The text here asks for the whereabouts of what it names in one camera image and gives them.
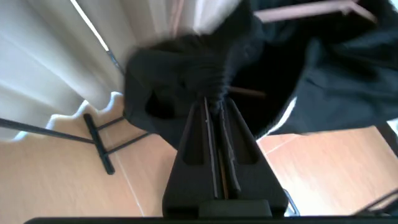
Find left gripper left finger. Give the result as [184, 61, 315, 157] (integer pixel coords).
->
[162, 97, 219, 218]

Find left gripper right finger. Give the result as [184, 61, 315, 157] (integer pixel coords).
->
[219, 98, 289, 218]

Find black shorts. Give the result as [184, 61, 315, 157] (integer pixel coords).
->
[123, 0, 398, 150]

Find black clothes rack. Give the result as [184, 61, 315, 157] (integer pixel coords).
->
[0, 113, 153, 175]

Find beige curtain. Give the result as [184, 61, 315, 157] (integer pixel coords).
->
[0, 0, 243, 142]

